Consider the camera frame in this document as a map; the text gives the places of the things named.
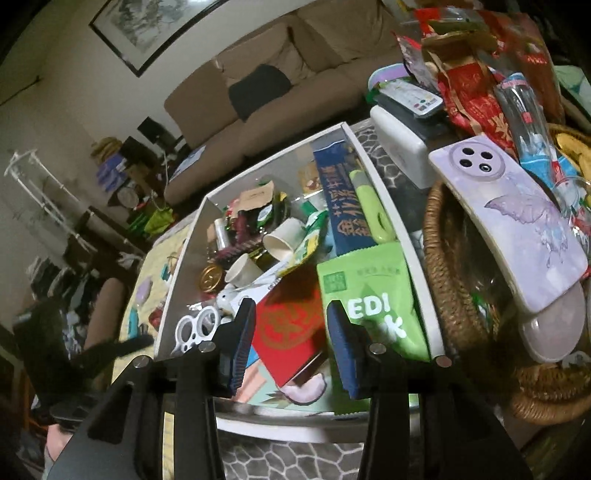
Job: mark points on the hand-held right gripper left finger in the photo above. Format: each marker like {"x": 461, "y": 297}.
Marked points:
{"x": 241, "y": 344}

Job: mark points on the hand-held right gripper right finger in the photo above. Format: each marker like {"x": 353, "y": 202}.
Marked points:
{"x": 345, "y": 357}

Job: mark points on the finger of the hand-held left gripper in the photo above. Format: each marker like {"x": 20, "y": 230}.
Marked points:
{"x": 120, "y": 347}

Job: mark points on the red box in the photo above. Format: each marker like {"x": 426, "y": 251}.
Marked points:
{"x": 286, "y": 332}

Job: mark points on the white storage tray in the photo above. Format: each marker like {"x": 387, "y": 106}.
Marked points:
{"x": 191, "y": 267}

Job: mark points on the patterned glass desktop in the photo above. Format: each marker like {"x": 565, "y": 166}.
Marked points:
{"x": 277, "y": 457}

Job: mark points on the brown stool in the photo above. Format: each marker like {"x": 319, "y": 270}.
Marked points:
{"x": 104, "y": 314}

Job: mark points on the small white plastic gadget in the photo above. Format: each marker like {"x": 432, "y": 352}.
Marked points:
{"x": 226, "y": 302}

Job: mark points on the teal coconut print packet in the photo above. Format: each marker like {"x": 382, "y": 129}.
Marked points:
{"x": 300, "y": 392}

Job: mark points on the printed yellow blanket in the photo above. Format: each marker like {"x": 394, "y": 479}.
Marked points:
{"x": 147, "y": 286}

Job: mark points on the gold tin lid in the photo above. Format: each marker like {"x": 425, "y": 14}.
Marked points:
{"x": 211, "y": 277}

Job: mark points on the small white paper cup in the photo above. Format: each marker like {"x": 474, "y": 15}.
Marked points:
{"x": 242, "y": 270}

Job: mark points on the green snack packet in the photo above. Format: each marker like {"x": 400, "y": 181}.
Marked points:
{"x": 369, "y": 281}

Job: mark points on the small clear bottle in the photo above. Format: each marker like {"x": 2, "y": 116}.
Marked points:
{"x": 221, "y": 235}

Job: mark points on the large white paper cup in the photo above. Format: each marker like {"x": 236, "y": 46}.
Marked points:
{"x": 284, "y": 235}

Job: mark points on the green and white sachet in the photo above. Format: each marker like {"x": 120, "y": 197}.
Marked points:
{"x": 311, "y": 244}

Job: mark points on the brown wicker basket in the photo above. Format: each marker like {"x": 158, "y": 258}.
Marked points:
{"x": 443, "y": 286}

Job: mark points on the green shopping bag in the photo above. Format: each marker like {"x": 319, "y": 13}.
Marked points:
{"x": 157, "y": 221}

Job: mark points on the brown paper tag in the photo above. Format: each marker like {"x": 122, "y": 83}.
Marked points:
{"x": 256, "y": 196}

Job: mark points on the long blue packet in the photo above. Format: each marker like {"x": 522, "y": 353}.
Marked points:
{"x": 341, "y": 207}

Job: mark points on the light green tube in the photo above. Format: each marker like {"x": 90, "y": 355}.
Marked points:
{"x": 374, "y": 207}

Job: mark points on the purple boxes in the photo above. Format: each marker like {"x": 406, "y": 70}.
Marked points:
{"x": 111, "y": 170}

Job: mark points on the pale pink oval container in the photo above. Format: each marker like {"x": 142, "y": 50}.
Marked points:
{"x": 554, "y": 332}

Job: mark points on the phone with purple butterfly case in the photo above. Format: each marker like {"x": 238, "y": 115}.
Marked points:
{"x": 508, "y": 217}

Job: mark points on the black box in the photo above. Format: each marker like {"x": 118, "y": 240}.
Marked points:
{"x": 154, "y": 130}

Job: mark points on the white rectangular box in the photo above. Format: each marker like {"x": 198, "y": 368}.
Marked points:
{"x": 401, "y": 143}

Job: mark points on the beige sofa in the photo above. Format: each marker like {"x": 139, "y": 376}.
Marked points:
{"x": 277, "y": 124}

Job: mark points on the black cushion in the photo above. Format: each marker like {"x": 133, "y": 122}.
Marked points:
{"x": 258, "y": 90}

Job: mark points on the red and gold snack packet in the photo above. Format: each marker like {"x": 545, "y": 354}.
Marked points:
{"x": 471, "y": 101}

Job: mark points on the purple plastic lid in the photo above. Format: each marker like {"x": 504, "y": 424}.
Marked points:
{"x": 385, "y": 74}

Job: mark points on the clear plastic bottle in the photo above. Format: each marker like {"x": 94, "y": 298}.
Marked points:
{"x": 521, "y": 120}

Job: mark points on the black framed picture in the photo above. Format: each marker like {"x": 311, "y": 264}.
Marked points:
{"x": 138, "y": 27}

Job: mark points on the large red gift bag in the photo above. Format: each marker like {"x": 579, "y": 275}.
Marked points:
{"x": 531, "y": 46}

